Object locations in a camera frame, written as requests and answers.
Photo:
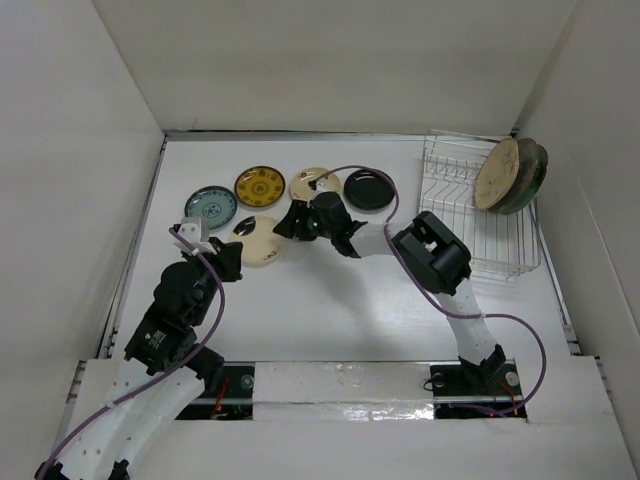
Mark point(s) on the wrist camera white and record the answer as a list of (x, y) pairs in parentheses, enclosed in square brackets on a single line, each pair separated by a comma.
[(320, 185), (191, 234)]

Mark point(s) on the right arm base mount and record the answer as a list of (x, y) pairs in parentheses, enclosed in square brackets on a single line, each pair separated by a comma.
[(448, 381)]

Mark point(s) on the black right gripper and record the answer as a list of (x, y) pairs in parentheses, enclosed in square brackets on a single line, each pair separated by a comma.
[(296, 212)]

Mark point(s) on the light green floral plate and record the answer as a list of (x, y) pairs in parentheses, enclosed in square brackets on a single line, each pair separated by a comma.
[(538, 175)]

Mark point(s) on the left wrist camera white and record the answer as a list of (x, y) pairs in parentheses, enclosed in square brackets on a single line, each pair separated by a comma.
[(191, 234)]

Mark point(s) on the black glossy small plate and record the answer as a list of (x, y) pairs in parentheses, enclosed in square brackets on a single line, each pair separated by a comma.
[(368, 191)]

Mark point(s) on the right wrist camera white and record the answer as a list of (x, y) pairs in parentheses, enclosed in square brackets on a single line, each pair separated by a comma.
[(320, 185)]

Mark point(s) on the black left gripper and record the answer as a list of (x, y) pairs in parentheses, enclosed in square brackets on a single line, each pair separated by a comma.
[(228, 255)]

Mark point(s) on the beige bird branch plate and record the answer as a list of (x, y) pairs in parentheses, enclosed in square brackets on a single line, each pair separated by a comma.
[(497, 174)]

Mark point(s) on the yellow patterned small plate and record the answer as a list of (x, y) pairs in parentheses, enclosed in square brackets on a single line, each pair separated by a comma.
[(259, 186)]

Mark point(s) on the cream floral small plate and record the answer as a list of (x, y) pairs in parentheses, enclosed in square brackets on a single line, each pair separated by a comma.
[(298, 186)]

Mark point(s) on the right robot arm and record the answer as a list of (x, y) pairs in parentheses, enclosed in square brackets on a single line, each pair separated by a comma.
[(434, 258)]

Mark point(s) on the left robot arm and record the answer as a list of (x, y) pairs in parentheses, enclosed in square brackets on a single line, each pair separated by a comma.
[(164, 368)]

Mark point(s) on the white wire dish rack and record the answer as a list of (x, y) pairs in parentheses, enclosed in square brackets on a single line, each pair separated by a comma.
[(501, 246)]

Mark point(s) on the cream plate with dark patch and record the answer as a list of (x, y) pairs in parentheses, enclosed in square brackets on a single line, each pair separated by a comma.
[(260, 245)]

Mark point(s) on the blue white patterned plate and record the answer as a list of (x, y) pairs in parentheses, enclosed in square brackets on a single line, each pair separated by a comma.
[(215, 204)]

